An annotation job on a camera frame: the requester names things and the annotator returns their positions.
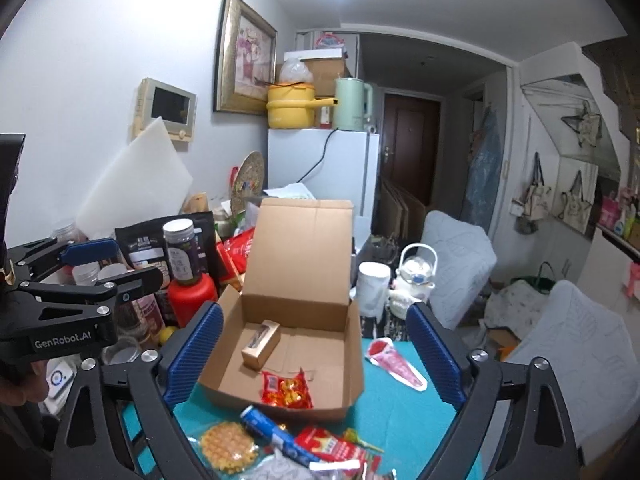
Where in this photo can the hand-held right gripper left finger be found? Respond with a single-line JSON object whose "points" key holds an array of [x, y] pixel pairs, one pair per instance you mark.
{"points": [[195, 355]]}

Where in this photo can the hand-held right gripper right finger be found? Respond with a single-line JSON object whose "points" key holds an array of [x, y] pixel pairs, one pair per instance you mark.
{"points": [[432, 355]]}

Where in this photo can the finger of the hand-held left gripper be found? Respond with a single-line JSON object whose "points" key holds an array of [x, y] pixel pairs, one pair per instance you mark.
{"points": [[95, 250], [140, 280]]}

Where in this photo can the blue tablet tube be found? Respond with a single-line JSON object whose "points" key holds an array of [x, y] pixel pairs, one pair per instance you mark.
{"points": [[260, 422]]}

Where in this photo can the round waffle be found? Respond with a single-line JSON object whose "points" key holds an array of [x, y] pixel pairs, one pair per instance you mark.
{"points": [[225, 445]]}

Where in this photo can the yellow green lollipop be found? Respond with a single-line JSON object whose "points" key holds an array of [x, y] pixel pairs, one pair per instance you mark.
{"points": [[350, 435]]}

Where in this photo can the cardboard box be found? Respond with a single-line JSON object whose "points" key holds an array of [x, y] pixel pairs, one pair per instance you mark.
{"points": [[300, 260]]}

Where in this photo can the long red snack packet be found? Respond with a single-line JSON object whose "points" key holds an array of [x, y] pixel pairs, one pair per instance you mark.
{"points": [[325, 447]]}

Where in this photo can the grey white patterned packet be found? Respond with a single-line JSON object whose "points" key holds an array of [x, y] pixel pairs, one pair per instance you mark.
{"points": [[280, 470]]}

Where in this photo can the person's left hand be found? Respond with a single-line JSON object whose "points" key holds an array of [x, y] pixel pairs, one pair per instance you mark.
{"points": [[20, 385]]}

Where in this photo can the pink bottle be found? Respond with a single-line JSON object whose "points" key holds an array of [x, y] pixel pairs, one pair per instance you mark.
{"points": [[150, 310]]}

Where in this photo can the yellow green lime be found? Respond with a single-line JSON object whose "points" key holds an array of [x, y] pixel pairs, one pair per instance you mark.
{"points": [[168, 335]]}

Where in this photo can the black pouch white label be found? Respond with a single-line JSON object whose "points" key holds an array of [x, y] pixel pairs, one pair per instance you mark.
{"points": [[145, 245]]}

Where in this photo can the clear jar red contents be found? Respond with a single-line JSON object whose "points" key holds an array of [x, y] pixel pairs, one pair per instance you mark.
{"points": [[65, 230]]}

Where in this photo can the pink cone-shaped packet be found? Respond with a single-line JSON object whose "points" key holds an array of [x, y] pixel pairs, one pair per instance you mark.
{"points": [[395, 362]]}

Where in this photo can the purple label jar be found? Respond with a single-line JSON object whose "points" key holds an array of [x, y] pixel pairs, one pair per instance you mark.
{"points": [[182, 255]]}

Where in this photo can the red bottle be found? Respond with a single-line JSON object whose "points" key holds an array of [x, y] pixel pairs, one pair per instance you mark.
{"points": [[192, 300]]}

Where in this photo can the small kraft paper box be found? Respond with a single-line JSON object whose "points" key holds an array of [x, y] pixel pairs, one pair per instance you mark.
{"points": [[257, 350]]}

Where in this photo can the empty glass cup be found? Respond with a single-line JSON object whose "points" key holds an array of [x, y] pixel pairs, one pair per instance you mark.
{"points": [[122, 355]]}

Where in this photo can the teal bubble mat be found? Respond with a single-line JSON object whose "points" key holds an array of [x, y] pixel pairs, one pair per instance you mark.
{"points": [[400, 425]]}

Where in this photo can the white cartoon water jug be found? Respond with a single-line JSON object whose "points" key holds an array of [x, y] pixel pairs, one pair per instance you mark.
{"points": [[412, 275]]}

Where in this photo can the white foam board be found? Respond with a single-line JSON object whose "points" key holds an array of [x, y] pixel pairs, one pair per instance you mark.
{"points": [[140, 175]]}

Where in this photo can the white mug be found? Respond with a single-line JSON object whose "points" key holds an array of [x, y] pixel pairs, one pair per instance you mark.
{"points": [[372, 290]]}

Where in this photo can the white patterned cloth bundle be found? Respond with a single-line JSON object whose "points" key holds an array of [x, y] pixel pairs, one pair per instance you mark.
{"points": [[515, 305]]}

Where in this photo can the red candy packet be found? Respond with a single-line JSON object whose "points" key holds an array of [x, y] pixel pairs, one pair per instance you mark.
{"points": [[285, 392]]}

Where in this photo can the grey covered chair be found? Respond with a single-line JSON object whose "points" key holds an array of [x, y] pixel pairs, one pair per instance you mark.
{"points": [[460, 260], [575, 350]]}

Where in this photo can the red plastic bag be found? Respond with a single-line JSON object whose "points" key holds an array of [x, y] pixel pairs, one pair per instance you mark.
{"points": [[237, 255]]}

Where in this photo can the folded cardboard sheets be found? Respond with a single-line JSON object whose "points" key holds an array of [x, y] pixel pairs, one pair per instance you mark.
{"points": [[400, 210]]}

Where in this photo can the round woven plate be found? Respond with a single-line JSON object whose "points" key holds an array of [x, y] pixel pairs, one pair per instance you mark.
{"points": [[250, 175]]}

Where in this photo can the canvas tote bag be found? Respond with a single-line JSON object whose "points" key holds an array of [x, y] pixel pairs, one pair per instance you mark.
{"points": [[537, 195]]}

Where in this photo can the blue plastic cover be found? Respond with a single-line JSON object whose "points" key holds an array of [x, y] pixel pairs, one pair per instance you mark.
{"points": [[485, 170]]}

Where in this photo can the white fridge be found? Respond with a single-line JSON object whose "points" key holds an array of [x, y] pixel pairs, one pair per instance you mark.
{"points": [[300, 160]]}

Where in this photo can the dark brown door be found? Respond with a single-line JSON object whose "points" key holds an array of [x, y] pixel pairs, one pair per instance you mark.
{"points": [[410, 145]]}

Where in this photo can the yellow pot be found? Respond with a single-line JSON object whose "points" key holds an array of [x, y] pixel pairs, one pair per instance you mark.
{"points": [[290, 110]]}

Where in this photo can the pink container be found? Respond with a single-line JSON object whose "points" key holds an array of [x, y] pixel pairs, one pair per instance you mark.
{"points": [[610, 212]]}

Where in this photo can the gold framed picture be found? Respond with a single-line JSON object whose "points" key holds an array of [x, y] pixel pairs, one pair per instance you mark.
{"points": [[247, 50]]}

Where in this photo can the clear plastic bag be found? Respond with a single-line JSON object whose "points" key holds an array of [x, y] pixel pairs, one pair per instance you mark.
{"points": [[295, 72]]}

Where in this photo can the green electric kettle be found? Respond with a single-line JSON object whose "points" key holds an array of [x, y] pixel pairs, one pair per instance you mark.
{"points": [[350, 105]]}

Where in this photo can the brown carton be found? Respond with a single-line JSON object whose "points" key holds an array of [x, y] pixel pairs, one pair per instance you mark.
{"points": [[325, 75]]}

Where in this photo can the flat white box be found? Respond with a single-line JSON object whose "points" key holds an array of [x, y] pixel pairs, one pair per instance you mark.
{"points": [[315, 54]]}

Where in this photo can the beige wall intercom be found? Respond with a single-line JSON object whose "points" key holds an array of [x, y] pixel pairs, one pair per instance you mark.
{"points": [[170, 107]]}

